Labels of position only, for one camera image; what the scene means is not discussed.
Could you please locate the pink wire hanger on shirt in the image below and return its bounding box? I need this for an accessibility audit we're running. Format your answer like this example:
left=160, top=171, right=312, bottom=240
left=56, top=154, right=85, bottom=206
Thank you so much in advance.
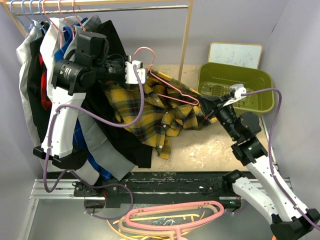
left=40, top=0, right=78, bottom=54

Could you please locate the red plaid hanging shirt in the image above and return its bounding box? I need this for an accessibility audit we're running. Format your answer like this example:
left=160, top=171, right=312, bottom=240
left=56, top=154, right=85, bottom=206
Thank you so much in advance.
left=38, top=53, right=52, bottom=111

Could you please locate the blue checked hanging shirt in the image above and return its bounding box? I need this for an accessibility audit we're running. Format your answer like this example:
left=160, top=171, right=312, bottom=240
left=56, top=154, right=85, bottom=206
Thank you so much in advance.
left=54, top=15, right=112, bottom=181

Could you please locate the olive green plastic bin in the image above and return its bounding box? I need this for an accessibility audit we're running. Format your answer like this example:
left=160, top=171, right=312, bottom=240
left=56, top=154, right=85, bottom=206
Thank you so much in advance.
left=196, top=62, right=274, bottom=117

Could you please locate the yellow plastic hanger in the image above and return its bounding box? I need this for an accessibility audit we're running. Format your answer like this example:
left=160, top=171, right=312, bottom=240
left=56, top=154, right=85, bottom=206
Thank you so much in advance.
left=106, top=211, right=206, bottom=240

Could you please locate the blue wire hanger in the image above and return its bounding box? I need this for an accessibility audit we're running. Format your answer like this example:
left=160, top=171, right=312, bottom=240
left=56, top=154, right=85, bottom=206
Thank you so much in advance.
left=9, top=0, right=47, bottom=41

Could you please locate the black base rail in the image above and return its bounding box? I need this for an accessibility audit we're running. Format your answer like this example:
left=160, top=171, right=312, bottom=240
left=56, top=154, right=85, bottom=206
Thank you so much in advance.
left=72, top=171, right=242, bottom=209

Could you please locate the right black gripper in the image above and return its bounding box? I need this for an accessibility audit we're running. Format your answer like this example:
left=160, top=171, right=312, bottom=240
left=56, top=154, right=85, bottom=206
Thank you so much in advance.
left=199, top=93, right=241, bottom=141

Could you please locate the wooden clothes rack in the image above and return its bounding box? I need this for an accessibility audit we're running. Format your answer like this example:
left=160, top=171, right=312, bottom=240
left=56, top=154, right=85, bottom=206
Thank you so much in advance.
left=0, top=0, right=194, bottom=80

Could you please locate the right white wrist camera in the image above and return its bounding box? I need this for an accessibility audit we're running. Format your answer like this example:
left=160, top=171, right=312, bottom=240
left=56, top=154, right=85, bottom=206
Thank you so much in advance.
left=229, top=83, right=247, bottom=102

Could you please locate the yellow plaid flannel shirt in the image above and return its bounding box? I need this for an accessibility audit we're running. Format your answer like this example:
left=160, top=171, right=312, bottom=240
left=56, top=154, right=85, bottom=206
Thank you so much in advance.
left=102, top=70, right=217, bottom=159

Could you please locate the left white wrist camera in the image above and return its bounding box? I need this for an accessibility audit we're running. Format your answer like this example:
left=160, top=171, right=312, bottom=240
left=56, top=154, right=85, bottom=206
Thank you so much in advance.
left=125, top=60, right=147, bottom=85

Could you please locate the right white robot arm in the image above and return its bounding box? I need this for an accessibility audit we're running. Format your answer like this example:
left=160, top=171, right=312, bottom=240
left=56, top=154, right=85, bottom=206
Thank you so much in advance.
left=198, top=94, right=320, bottom=240

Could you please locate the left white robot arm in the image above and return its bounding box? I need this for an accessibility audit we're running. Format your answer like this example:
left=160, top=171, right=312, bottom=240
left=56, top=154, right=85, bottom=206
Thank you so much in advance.
left=33, top=31, right=126, bottom=196

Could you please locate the white hanging shirt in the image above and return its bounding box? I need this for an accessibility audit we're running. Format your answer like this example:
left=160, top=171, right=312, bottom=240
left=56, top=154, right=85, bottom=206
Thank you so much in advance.
left=40, top=17, right=67, bottom=101

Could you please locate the small whiteboard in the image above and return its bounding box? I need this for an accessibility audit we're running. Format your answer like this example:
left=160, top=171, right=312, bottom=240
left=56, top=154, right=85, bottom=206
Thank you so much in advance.
left=208, top=42, right=263, bottom=69

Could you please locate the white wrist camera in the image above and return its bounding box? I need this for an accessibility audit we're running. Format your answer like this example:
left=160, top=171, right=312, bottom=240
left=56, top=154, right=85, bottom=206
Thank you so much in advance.
left=125, top=60, right=147, bottom=85
left=229, top=83, right=247, bottom=102

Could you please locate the black hanging shirt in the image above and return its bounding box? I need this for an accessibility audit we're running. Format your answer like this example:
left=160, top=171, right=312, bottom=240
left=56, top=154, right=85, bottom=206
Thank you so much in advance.
left=82, top=20, right=153, bottom=171

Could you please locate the aluminium frame rail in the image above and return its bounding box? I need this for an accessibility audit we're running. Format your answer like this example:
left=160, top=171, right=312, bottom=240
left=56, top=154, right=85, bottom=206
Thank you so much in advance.
left=24, top=174, right=293, bottom=240

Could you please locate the light grey hanging shirt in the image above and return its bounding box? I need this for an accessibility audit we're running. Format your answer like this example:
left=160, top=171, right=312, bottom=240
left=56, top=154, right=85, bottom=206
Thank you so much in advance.
left=16, top=26, right=40, bottom=147

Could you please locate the pink wire hanger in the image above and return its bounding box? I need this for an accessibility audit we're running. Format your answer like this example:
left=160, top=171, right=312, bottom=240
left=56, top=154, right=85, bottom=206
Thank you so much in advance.
left=40, top=0, right=78, bottom=54
left=133, top=46, right=200, bottom=106

